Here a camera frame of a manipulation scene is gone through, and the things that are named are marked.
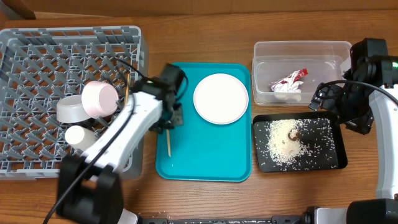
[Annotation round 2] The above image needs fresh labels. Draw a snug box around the pink small bowl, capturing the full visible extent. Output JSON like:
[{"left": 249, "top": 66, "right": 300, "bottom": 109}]
[{"left": 81, "top": 81, "right": 119, "bottom": 118}]

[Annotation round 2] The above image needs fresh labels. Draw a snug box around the teal plastic tray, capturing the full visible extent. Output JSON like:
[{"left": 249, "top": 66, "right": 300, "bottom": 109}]
[{"left": 155, "top": 62, "right": 252, "bottom": 182}]

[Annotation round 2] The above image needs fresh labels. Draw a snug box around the red snack wrapper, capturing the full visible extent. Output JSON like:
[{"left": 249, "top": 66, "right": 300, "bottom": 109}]
[{"left": 270, "top": 68, "right": 308, "bottom": 87}]

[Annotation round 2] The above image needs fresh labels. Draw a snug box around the brown food scrap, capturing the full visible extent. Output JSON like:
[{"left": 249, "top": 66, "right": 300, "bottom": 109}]
[{"left": 287, "top": 129, "right": 300, "bottom": 141}]

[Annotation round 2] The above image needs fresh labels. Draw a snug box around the white cup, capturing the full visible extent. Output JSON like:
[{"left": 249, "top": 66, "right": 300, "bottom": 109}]
[{"left": 65, "top": 125, "right": 97, "bottom": 152}]

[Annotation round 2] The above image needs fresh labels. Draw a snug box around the grey dishwasher rack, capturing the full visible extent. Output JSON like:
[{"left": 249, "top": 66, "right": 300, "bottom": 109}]
[{"left": 1, "top": 26, "right": 149, "bottom": 180}]

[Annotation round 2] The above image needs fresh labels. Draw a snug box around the wooden chopstick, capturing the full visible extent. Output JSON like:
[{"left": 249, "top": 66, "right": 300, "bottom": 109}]
[
  {"left": 166, "top": 129, "right": 171, "bottom": 157},
  {"left": 124, "top": 73, "right": 130, "bottom": 105}
]

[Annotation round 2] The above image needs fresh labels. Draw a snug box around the grey bowl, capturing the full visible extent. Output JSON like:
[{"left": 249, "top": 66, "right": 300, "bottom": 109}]
[{"left": 56, "top": 95, "right": 90, "bottom": 123}]

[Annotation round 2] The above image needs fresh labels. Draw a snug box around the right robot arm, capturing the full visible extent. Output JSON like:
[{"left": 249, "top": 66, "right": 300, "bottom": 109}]
[{"left": 300, "top": 38, "right": 397, "bottom": 223}]

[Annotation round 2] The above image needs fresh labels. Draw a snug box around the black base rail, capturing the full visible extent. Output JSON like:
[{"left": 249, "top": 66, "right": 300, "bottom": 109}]
[{"left": 137, "top": 212, "right": 315, "bottom": 224}]

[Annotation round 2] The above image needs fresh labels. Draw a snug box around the white napkin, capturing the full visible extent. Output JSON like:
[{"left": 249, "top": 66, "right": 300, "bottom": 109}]
[{"left": 271, "top": 81, "right": 303, "bottom": 93}]

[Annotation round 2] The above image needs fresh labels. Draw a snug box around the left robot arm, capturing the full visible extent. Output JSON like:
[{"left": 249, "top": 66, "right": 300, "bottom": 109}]
[{"left": 44, "top": 63, "right": 188, "bottom": 224}]

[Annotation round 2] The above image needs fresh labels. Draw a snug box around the clear plastic bin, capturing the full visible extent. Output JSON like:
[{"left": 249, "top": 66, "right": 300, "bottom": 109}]
[{"left": 252, "top": 40, "right": 351, "bottom": 106}]

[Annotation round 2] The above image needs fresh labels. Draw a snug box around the large white plate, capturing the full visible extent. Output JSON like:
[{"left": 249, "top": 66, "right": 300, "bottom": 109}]
[{"left": 193, "top": 73, "right": 249, "bottom": 124}]

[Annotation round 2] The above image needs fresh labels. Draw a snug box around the black waste tray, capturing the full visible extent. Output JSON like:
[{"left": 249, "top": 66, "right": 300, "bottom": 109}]
[{"left": 252, "top": 111, "right": 348, "bottom": 174}]

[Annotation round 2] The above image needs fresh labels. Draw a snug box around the white rice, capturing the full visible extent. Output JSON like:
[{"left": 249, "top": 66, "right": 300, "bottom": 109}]
[{"left": 259, "top": 118, "right": 338, "bottom": 170}]

